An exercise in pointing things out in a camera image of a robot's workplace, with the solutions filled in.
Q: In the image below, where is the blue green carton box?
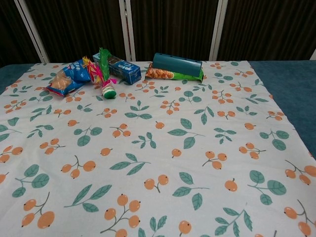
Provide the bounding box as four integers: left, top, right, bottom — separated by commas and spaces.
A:
92, 52, 142, 85

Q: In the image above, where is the green nut snack bag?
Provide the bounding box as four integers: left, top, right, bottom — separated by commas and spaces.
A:
145, 63, 205, 82

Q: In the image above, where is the floral orange fruit tablecloth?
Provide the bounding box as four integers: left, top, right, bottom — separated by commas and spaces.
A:
0, 60, 316, 237

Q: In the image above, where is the colourful feather shuttlecock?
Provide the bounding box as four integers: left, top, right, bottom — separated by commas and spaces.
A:
82, 47, 118, 100

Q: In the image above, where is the teal plastic cylinder holder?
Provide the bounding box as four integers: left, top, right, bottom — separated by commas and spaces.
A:
152, 52, 203, 78

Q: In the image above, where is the blue snack bag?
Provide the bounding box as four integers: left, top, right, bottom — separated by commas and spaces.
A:
46, 58, 92, 97

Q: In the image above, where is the dark folding screen white frame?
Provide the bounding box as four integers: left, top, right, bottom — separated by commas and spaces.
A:
0, 0, 316, 68

